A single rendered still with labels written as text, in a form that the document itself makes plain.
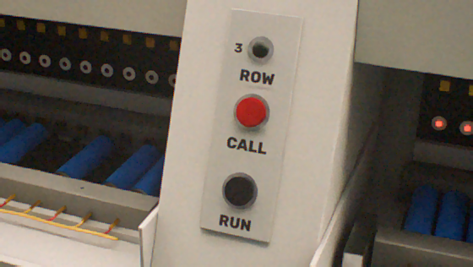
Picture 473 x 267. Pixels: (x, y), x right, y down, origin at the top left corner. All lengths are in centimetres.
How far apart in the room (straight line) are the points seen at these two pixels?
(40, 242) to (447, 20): 29
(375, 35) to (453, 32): 4
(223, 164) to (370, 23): 11
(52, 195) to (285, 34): 21
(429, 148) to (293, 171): 18
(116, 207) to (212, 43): 14
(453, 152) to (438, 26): 18
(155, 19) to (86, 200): 13
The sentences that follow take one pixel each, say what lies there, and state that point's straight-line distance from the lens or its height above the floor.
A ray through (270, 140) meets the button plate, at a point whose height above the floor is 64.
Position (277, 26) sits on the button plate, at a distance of 39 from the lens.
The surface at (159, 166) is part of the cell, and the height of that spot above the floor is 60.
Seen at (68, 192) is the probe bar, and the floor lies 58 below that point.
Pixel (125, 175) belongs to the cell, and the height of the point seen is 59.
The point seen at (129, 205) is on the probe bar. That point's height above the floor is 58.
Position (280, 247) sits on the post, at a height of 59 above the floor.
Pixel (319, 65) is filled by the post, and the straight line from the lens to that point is 39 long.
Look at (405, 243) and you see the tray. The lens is 45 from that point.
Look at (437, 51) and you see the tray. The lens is 39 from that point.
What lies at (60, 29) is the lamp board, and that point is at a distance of 62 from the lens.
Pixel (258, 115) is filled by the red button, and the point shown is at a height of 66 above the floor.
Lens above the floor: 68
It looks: 5 degrees down
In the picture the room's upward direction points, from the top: 8 degrees clockwise
